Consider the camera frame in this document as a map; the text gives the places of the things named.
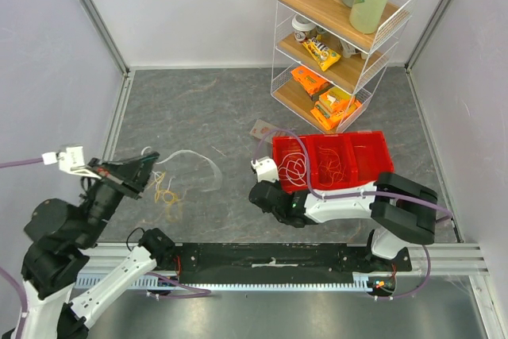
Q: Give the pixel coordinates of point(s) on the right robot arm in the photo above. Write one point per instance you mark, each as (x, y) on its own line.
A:
(405, 211)

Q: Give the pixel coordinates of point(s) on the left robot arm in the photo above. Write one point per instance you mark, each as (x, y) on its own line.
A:
(61, 232)

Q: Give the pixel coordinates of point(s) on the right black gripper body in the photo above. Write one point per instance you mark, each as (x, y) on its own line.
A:
(261, 193)

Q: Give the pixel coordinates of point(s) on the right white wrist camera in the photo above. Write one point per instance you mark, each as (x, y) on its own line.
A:
(265, 169)

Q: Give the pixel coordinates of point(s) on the orange snack box stack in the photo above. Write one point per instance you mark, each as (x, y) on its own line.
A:
(333, 107)

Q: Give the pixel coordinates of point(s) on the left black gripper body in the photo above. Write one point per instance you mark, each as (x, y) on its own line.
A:
(118, 175)

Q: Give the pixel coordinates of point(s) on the white lidded cup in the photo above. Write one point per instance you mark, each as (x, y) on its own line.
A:
(304, 29)

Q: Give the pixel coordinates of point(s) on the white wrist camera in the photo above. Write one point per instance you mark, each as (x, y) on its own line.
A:
(71, 160)
(265, 169)

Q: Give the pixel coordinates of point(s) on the white wire wooden shelf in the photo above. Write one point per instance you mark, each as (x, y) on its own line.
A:
(353, 75)

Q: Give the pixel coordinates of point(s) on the red three-compartment bin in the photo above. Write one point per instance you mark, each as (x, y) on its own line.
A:
(335, 161)

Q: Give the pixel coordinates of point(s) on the orange snack pack upper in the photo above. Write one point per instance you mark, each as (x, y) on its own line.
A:
(312, 83)

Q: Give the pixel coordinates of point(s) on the grey slotted cable duct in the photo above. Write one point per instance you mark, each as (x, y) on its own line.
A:
(359, 283)

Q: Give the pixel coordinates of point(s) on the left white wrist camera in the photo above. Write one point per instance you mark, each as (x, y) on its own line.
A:
(71, 160)

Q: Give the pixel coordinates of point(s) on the white object on shelf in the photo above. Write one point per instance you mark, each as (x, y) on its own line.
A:
(348, 50)

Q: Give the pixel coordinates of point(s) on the yellow candy bag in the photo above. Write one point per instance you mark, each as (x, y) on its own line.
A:
(324, 56)

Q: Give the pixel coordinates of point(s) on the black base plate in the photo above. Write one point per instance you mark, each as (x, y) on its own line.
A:
(271, 263)

